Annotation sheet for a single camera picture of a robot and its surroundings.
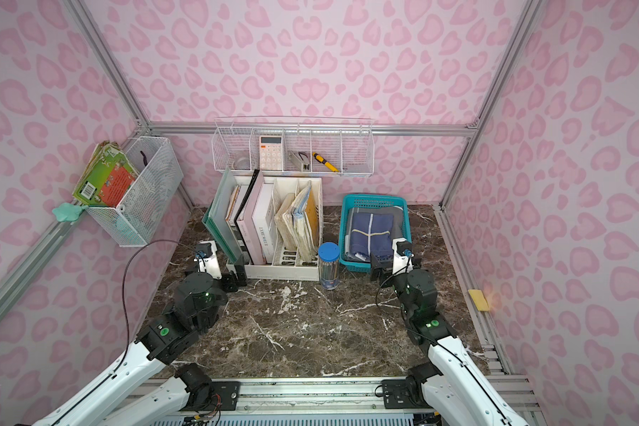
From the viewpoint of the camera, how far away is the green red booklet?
2.22 ft

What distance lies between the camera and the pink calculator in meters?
0.97

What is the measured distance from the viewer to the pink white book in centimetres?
80

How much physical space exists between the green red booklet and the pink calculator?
40 centimetres

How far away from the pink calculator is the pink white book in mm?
55

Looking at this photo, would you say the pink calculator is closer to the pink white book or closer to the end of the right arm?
the pink white book

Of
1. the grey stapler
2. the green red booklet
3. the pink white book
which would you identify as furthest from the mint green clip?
the grey stapler
